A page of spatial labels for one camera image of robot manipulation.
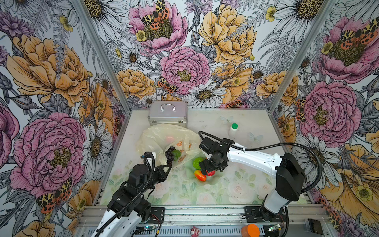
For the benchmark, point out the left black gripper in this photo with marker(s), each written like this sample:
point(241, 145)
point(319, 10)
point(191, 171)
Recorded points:
point(159, 169)

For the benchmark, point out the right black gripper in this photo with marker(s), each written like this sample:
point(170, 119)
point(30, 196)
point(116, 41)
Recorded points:
point(209, 168)

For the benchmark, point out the purple grape bunch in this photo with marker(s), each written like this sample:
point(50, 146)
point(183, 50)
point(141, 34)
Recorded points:
point(172, 154)

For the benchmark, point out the red strawberry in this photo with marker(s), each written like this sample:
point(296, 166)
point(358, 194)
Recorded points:
point(211, 173)

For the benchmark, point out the green bumpy fruit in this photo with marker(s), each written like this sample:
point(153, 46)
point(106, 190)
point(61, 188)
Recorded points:
point(196, 163)

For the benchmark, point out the translucent cream plastic bag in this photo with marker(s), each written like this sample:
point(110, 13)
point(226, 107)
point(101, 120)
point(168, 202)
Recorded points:
point(159, 138)

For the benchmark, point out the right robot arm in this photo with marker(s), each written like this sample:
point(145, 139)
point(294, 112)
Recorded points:
point(289, 176)

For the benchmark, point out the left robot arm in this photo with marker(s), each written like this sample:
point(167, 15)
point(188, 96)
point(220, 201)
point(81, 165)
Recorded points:
point(128, 208)

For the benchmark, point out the white bottle green cap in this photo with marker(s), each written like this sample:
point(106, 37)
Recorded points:
point(233, 130)

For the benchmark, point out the yellow orange mango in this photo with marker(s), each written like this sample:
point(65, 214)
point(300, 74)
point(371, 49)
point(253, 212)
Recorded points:
point(201, 177)

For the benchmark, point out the light green plate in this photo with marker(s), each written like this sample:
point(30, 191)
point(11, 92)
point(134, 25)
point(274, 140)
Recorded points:
point(212, 181)

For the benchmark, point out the silver metal case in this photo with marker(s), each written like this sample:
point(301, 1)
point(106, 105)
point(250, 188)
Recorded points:
point(168, 112)

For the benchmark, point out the red white small object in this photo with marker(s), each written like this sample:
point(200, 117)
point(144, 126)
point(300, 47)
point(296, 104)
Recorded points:
point(195, 232)

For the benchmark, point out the orange round cap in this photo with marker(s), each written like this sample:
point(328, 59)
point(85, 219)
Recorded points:
point(250, 230)

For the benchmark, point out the green circuit board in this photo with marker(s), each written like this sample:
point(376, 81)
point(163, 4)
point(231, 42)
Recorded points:
point(274, 228)

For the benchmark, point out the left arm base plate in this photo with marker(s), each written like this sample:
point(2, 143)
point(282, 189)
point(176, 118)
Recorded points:
point(153, 215)

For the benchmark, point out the aluminium front rail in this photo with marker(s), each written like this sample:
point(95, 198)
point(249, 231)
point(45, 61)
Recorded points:
point(215, 221)

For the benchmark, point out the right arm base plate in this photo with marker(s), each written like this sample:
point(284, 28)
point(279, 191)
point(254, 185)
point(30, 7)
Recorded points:
point(257, 214)

